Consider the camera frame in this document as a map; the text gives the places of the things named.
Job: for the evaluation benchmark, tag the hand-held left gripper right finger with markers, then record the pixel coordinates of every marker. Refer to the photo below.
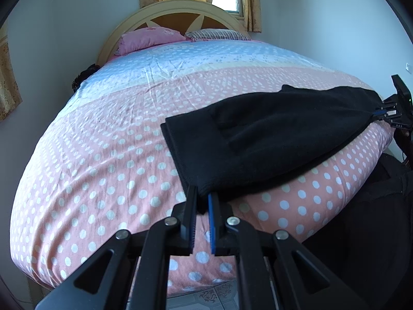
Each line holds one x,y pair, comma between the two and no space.
211,222

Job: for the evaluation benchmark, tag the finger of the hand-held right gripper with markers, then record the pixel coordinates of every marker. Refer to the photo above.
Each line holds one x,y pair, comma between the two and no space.
392,122
388,107

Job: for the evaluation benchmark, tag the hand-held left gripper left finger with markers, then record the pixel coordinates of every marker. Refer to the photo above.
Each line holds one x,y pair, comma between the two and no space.
192,222

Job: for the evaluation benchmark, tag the black pants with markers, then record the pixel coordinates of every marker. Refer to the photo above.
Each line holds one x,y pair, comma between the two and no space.
274,135

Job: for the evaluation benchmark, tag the person's dark clothing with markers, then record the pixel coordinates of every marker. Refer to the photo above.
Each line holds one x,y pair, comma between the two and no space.
371,232

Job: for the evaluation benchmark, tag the pink polka dot bed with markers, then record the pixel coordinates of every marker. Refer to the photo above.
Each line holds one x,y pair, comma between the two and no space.
96,135

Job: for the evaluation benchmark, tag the narrow yellow curtain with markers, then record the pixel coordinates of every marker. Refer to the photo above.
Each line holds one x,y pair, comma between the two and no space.
251,3

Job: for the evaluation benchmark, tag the black object beside bed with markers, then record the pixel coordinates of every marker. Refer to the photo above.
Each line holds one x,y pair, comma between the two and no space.
82,77

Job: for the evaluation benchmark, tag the striped pillow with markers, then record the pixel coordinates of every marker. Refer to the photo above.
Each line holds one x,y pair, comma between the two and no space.
216,34

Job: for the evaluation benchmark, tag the pink pillow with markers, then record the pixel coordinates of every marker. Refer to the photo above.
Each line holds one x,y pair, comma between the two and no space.
145,37

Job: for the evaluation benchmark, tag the beige wooden headboard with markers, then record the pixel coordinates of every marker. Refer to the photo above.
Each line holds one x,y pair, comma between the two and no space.
180,8

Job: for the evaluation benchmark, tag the white wall socket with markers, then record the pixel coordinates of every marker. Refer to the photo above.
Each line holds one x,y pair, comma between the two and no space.
409,67

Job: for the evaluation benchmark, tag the yellow side wall curtain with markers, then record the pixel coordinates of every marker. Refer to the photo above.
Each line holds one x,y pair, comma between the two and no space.
8,80

